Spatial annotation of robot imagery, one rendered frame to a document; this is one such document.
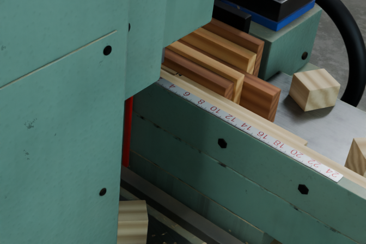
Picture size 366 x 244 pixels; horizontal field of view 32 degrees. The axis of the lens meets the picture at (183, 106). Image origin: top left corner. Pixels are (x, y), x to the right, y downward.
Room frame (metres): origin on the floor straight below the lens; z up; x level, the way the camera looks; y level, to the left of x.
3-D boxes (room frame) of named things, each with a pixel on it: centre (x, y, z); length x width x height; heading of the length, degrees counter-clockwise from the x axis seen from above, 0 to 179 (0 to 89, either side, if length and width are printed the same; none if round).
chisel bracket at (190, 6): (0.63, 0.05, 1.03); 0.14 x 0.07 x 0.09; 146
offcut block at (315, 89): (0.68, -0.16, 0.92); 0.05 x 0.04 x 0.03; 117
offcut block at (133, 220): (0.50, 0.05, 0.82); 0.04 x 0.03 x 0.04; 103
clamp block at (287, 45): (0.80, -0.08, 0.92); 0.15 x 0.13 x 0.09; 56
